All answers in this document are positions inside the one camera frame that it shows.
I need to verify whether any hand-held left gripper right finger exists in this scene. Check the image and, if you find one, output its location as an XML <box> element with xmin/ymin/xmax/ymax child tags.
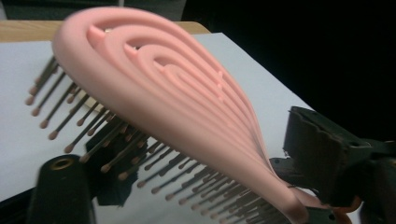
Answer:
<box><xmin>282</xmin><ymin>105</ymin><xmax>375</xmax><ymax>207</ymax></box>

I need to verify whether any pink hairbrush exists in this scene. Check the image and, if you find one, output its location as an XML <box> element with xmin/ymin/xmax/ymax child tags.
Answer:
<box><xmin>24</xmin><ymin>7</ymin><xmax>331</xmax><ymax>224</ymax></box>

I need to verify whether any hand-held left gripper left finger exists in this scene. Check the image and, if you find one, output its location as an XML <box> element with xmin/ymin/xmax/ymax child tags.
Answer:
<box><xmin>84</xmin><ymin>119</ymin><xmax>140</xmax><ymax>207</ymax></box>

